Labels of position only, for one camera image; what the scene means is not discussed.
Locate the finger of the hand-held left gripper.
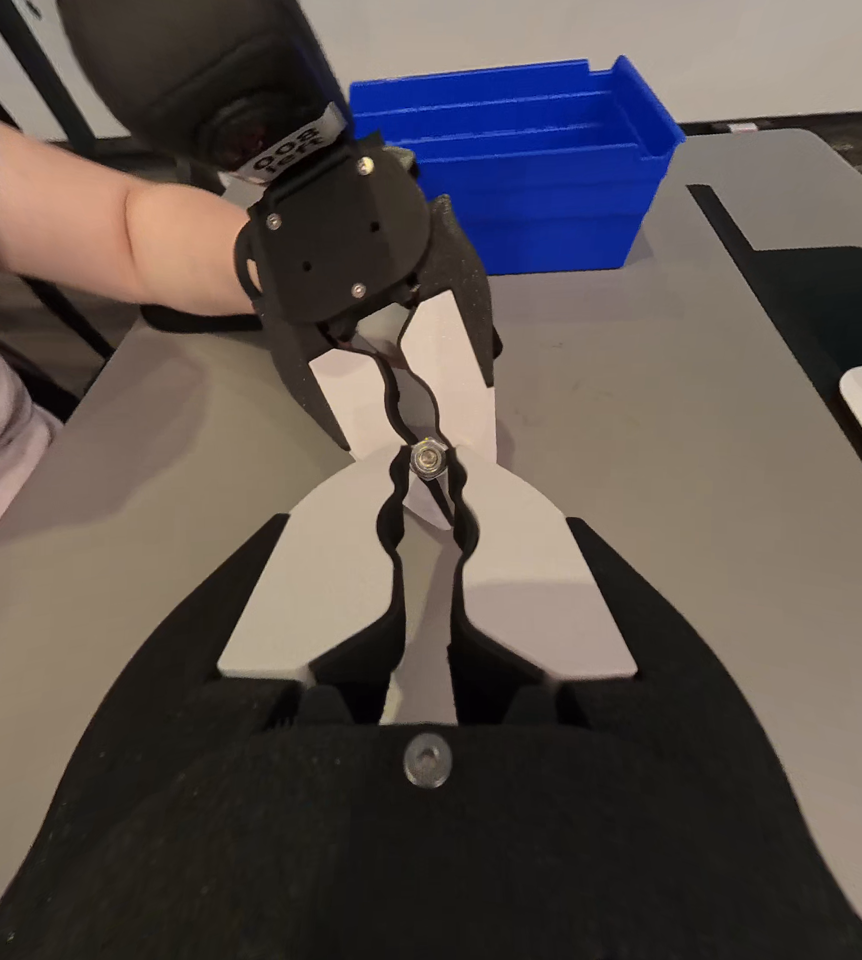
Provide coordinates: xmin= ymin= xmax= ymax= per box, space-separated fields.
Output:
xmin=309 ymin=339 xmax=456 ymax=531
xmin=401 ymin=288 xmax=499 ymax=460

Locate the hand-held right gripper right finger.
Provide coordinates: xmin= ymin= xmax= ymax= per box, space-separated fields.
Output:
xmin=444 ymin=446 xmax=639 ymax=690

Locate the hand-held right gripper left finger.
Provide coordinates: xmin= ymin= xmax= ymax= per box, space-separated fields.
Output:
xmin=215 ymin=444 xmax=411 ymax=690

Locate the blue plastic bin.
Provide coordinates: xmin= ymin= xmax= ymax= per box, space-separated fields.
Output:
xmin=348 ymin=54 xmax=687 ymax=277

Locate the person's left forearm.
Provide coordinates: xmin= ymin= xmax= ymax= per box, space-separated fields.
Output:
xmin=0 ymin=116 xmax=252 ymax=316

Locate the black wrist band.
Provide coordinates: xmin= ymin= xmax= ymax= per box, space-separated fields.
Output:
xmin=233 ymin=216 xmax=268 ymax=318

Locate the black wrist rest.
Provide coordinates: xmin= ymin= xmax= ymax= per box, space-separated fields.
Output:
xmin=140 ymin=302 xmax=268 ymax=336

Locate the black metal screen stand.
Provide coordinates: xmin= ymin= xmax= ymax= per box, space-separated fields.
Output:
xmin=0 ymin=0 xmax=143 ymax=155

